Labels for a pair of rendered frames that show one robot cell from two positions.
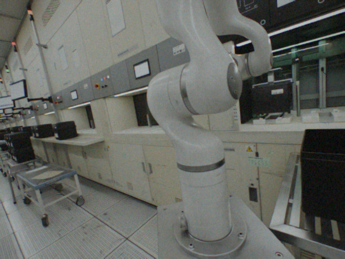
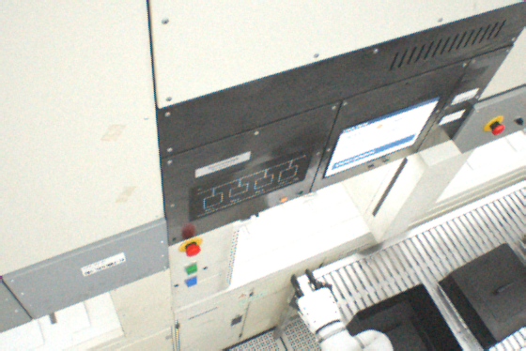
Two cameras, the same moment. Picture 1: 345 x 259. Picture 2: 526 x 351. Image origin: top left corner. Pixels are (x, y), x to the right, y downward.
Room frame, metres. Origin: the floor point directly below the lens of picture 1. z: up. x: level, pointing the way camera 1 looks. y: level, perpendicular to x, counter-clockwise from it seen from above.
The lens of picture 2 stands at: (0.82, 0.24, 2.73)
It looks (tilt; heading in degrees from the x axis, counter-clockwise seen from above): 59 degrees down; 284
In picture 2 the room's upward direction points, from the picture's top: 12 degrees clockwise
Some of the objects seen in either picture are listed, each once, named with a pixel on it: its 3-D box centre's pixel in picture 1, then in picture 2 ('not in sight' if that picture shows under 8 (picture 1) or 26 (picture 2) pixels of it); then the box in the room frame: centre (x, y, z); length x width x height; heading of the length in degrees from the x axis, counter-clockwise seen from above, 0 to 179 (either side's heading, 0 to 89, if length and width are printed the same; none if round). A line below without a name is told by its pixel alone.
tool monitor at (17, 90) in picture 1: (32, 92); not in sight; (2.81, 2.16, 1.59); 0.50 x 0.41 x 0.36; 139
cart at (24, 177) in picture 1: (50, 187); not in sight; (2.11, 1.72, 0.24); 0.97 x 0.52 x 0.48; 52
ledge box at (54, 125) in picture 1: (64, 130); not in sight; (2.61, 1.67, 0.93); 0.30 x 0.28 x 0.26; 47
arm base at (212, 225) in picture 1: (204, 195); not in sight; (0.40, -0.06, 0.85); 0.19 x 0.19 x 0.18
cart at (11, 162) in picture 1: (26, 169); not in sight; (3.22, 2.99, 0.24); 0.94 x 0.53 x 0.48; 49
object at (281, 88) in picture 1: (271, 94); not in sight; (1.15, -0.71, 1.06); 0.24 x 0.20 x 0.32; 49
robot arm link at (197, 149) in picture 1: (184, 115); not in sight; (0.42, -0.03, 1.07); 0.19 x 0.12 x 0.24; 48
